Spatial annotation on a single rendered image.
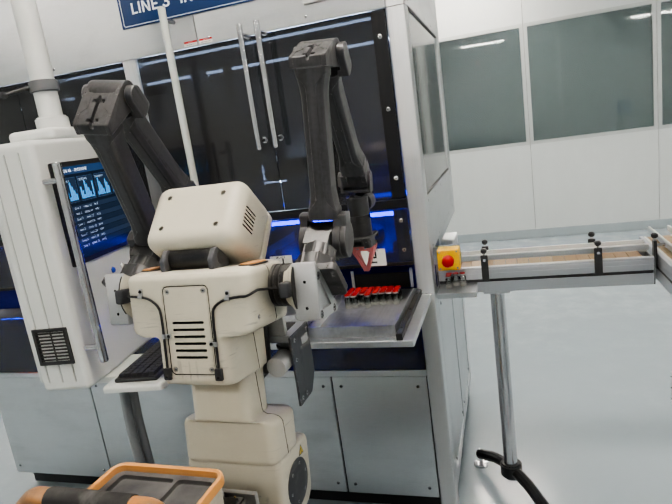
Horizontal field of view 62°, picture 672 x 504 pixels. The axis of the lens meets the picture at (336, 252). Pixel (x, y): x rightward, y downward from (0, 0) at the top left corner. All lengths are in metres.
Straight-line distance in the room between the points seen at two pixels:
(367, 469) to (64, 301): 1.24
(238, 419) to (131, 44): 1.45
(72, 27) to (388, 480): 2.03
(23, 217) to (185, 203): 0.75
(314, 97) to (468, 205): 5.44
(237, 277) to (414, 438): 1.28
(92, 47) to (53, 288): 0.92
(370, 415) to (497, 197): 4.62
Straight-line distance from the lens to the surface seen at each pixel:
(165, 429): 2.56
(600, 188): 6.54
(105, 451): 2.81
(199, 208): 1.13
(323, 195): 1.14
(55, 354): 1.90
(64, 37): 2.38
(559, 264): 1.99
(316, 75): 1.13
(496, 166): 6.43
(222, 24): 2.04
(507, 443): 2.30
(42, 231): 1.80
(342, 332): 1.61
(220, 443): 1.26
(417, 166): 1.83
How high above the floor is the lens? 1.46
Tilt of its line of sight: 12 degrees down
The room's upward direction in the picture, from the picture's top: 8 degrees counter-clockwise
